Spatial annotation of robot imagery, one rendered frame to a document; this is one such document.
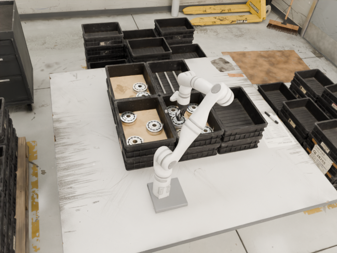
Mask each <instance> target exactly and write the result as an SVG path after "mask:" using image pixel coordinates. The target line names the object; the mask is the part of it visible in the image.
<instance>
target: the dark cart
mask: <svg viewBox="0 0 337 253"><path fill-rule="evenodd" d="M0 97H3V98H4V99H5V104H6V107H8V106H16V105H24V104H27V107H28V109H29V111H31V110H32V105H31V104H32V103H34V78H33V66H32V63H31V59H30V55H29V51H28V47H27V44H26V40H25V36H24V32H23V28H22V24H21V20H20V17H19V13H18V9H17V5H16V1H15V0H13V1H0Z"/></svg>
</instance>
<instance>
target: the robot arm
mask: <svg viewBox="0 0 337 253"><path fill-rule="evenodd" d="M178 82H179V84H180V85H181V86H180V88H179V92H178V91H176V92H175V93H174V94H173V95H172V96H171V97H170V101H175V100H177V106H178V112H177V113H176V118H177V119H178V121H181V118H182V116H185V113H186V111H187V108H188V107H189V103H190V94H191V89H192V88H193V89H195V90H197V91H200V92H202V93H204V94H206V96H205V98H204V99H203V101H202V102H201V103H200V105H199V106H198V107H197V109H196V110H195V111H194V112H193V114H192V115H191V116H190V117H189V118H188V119H187V121H186V122H185V123H184V124H183V126H182V128H181V132H180V139H179V143H178V145H177V147H176V149H175V150H174V151H173V152H172V151H171V150H170V149H169V148H168V147H166V146H162V147H160V148H158V149H157V151H156V153H155V155H154V159H153V168H154V180H153V190H152V191H153V194H154V195H155V196H156V197H158V198H159V199H161V198H164V197H167V196H169V192H170V182H171V176H172V168H173V167H174V166H175V165H176V163H177V162H178V161H179V159H180V158H181V156H182V155H183V154H184V152H185V151H186V149H187V148H188V147H189V146H190V144H191V143H192V142H193V141H194V140H195V138H196V137H197V136H198V135H199V134H200V133H201V131H202V130H203V129H204V128H205V126H206V123H207V119H208V115H209V112H210V110H211V108H212V106H213V105H214V104H215V103H217V104H219V105H221V106H227V105H229V104H230V103H231V102H232V101H233V99H234V94H233V92H232V91H231V89H230V88H229V87H228V86H227V85H226V84H225V83H223V82H218V83H216V84H215V85H212V84H211V83H209V82H208V81H206V80H205V79H203V78H201V77H198V76H196V75H195V73H194V72H193V71H187V72H184V73H181V74H179V75H178Z"/></svg>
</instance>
